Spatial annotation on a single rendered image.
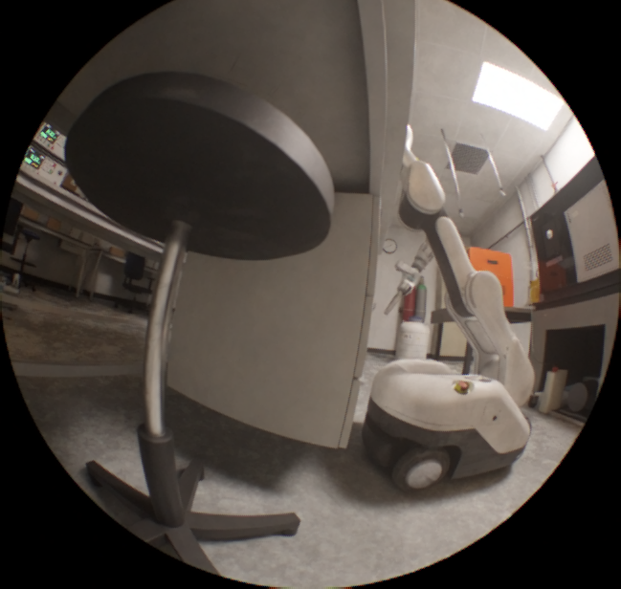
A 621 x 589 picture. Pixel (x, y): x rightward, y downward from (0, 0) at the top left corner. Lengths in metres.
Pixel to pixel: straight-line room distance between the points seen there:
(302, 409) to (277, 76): 0.67
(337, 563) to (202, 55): 0.96
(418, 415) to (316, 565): 0.43
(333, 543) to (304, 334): 0.51
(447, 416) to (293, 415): 0.37
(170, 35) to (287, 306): 0.62
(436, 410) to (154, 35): 0.97
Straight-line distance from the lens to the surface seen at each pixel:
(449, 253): 0.83
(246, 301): 0.54
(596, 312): 1.48
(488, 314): 0.81
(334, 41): 0.40
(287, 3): 0.40
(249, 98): 0.15
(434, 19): 2.42
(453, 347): 4.55
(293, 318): 0.49
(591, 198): 1.68
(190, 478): 0.57
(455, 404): 0.59
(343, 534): 0.60
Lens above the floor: 0.48
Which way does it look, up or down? 11 degrees up
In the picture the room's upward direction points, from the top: 9 degrees clockwise
